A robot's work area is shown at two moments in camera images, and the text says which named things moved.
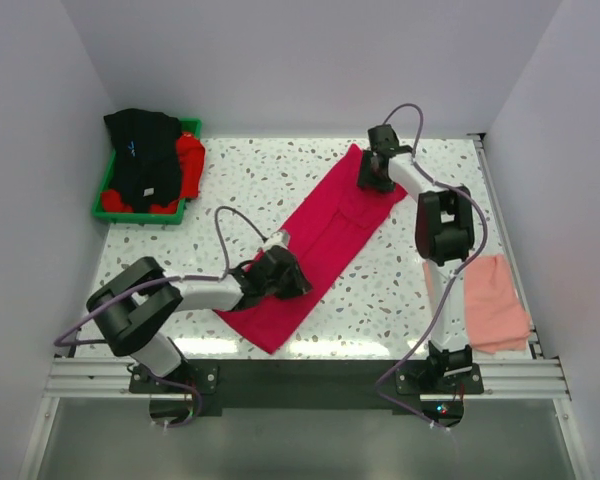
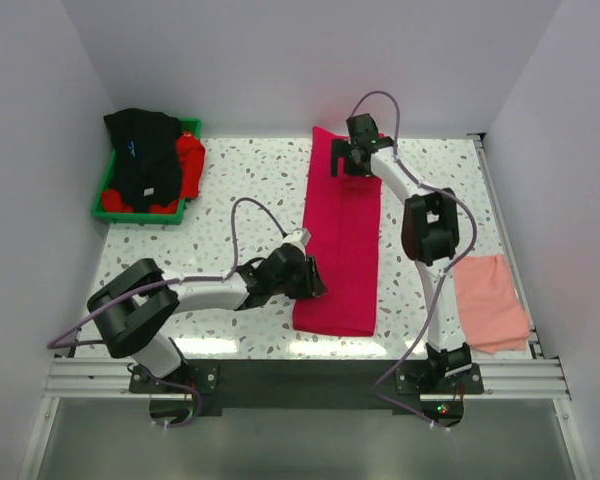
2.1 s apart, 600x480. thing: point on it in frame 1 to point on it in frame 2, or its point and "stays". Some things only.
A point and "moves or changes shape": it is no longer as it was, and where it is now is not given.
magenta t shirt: x=330 y=230 moves or changes shape
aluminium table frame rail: x=543 y=378 stays
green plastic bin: x=187 y=125 stays
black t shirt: x=146 y=157 stays
